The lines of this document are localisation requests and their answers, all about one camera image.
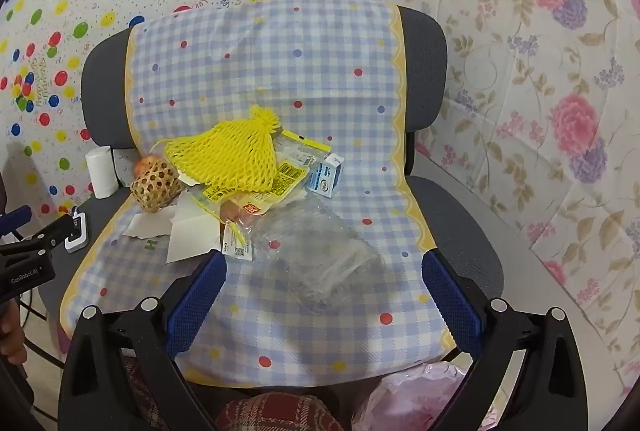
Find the pink plastic bag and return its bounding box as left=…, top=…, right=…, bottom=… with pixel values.
left=352, top=361, right=481, bottom=431

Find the white wired remote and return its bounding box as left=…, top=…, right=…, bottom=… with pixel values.
left=64, top=210, right=91, bottom=252

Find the red plaid clothing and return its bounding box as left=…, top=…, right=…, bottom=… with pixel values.
left=122, top=356, right=346, bottom=431

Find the woven bamboo basket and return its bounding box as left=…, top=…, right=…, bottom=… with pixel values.
left=131, top=157, right=183, bottom=214

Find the small white cardboard piece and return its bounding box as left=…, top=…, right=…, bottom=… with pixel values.
left=124, top=206, right=173, bottom=239

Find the white paper roll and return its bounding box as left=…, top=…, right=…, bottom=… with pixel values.
left=85, top=146, right=118, bottom=200

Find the clear packet with yellow header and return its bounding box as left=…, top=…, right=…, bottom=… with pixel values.
left=272, top=130, right=333, bottom=199

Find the blue checkered dotted cloth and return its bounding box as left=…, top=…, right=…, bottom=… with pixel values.
left=59, top=0, right=458, bottom=387

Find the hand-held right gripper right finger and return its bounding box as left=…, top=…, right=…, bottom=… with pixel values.
left=421, top=250, right=588, bottom=431

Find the white cardboard box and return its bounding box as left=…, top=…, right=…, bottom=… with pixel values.
left=167, top=196, right=226, bottom=263

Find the small clear yellow packet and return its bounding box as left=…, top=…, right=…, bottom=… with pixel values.
left=220, top=221, right=253, bottom=259

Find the black cable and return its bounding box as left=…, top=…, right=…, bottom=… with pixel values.
left=20, top=283, right=66, bottom=364

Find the orange snack wrapper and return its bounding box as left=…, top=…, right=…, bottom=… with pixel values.
left=220, top=194, right=273, bottom=224

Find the floral print sheet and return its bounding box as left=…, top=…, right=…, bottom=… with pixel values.
left=380, top=0, right=640, bottom=412

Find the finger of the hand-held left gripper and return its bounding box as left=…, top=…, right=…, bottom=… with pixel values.
left=0, top=215, right=76, bottom=262
left=0, top=205, right=33, bottom=237

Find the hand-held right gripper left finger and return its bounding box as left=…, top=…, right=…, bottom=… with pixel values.
left=57, top=251, right=236, bottom=431

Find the person's left hand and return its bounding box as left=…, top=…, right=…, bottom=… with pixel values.
left=0, top=298, right=27, bottom=364

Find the blue and white milk carton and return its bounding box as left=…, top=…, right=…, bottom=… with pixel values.
left=304, top=153, right=345, bottom=199

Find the yellow foam fruit net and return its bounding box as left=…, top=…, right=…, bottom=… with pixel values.
left=150, top=105, right=283, bottom=197

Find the clear plastic bag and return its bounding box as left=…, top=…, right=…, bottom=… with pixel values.
left=250, top=201, right=386, bottom=307

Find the grey office chair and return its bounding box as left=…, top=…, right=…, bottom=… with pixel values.
left=37, top=4, right=506, bottom=362

